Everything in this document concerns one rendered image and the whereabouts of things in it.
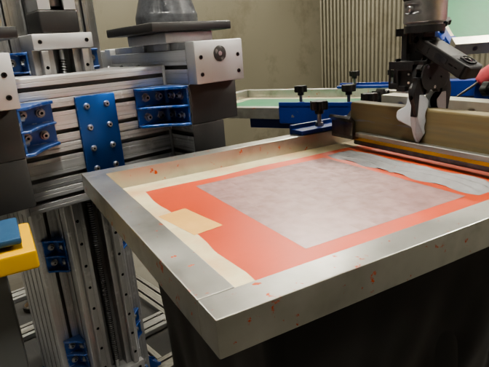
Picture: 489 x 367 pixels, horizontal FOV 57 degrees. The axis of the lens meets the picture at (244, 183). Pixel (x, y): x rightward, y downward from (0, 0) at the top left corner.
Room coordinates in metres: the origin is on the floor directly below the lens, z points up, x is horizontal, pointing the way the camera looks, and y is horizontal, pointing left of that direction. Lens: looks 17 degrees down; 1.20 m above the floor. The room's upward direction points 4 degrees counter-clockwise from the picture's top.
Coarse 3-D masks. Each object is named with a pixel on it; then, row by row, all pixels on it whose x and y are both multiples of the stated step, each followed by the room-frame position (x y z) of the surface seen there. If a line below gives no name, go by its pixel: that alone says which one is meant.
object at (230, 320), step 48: (240, 144) 0.98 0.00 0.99; (288, 144) 1.01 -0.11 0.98; (96, 192) 0.71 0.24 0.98; (144, 240) 0.49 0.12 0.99; (384, 240) 0.44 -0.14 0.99; (432, 240) 0.43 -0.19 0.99; (480, 240) 0.47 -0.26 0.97; (192, 288) 0.37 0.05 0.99; (240, 288) 0.36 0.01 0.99; (288, 288) 0.36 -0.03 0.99; (336, 288) 0.37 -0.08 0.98; (384, 288) 0.40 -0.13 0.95; (240, 336) 0.32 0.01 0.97
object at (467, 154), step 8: (360, 136) 0.98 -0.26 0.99; (368, 136) 0.96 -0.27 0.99; (376, 136) 0.94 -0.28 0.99; (384, 136) 0.93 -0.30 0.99; (400, 144) 0.88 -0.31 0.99; (408, 144) 0.86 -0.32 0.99; (416, 144) 0.84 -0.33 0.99; (424, 144) 0.83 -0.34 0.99; (440, 152) 0.80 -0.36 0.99; (448, 152) 0.78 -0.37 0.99; (456, 152) 0.77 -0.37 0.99; (464, 152) 0.75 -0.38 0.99; (472, 152) 0.75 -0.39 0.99; (480, 160) 0.73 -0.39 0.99; (488, 160) 0.71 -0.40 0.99
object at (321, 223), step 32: (320, 192) 0.71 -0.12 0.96; (352, 192) 0.70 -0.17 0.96; (384, 192) 0.69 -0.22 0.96; (416, 192) 0.68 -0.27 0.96; (448, 192) 0.67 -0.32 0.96; (224, 224) 0.61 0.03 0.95; (256, 224) 0.60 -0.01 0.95; (288, 224) 0.59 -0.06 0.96; (320, 224) 0.58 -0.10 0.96; (352, 224) 0.57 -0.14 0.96; (384, 224) 0.56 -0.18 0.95; (224, 256) 0.50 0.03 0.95; (256, 256) 0.50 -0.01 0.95; (288, 256) 0.49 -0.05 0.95; (320, 256) 0.48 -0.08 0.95
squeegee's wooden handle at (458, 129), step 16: (352, 112) 1.02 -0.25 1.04; (368, 112) 0.98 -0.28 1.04; (384, 112) 0.93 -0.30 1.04; (432, 112) 0.83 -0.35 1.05; (448, 112) 0.80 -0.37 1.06; (464, 112) 0.78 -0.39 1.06; (480, 112) 0.76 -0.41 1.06; (368, 128) 0.98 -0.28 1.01; (384, 128) 0.93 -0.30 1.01; (400, 128) 0.90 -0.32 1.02; (432, 128) 0.83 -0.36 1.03; (448, 128) 0.80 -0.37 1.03; (464, 128) 0.77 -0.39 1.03; (480, 128) 0.74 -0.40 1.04; (432, 144) 0.83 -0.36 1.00; (448, 144) 0.80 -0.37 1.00; (464, 144) 0.77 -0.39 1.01; (480, 144) 0.74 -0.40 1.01
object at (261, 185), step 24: (264, 168) 0.89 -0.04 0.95; (288, 168) 0.88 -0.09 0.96; (312, 168) 0.87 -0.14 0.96; (336, 168) 0.85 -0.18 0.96; (360, 168) 0.84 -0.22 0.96; (168, 192) 0.78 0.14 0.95; (192, 192) 0.77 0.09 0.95; (216, 192) 0.76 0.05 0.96; (240, 192) 0.75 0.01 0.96; (264, 192) 0.74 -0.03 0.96; (288, 192) 0.73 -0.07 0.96; (216, 216) 0.64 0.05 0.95
